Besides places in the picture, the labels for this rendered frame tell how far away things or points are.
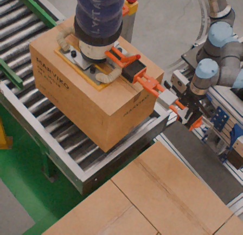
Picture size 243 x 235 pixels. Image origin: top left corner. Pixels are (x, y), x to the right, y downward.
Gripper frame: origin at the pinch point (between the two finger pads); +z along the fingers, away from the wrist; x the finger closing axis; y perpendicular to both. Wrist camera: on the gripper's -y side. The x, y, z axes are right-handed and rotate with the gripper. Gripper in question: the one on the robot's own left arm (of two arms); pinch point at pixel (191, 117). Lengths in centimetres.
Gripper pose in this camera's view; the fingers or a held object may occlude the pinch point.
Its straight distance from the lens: 190.3
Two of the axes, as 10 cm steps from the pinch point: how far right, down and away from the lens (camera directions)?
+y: -7.1, -6.2, 3.2
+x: -7.0, 5.7, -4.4
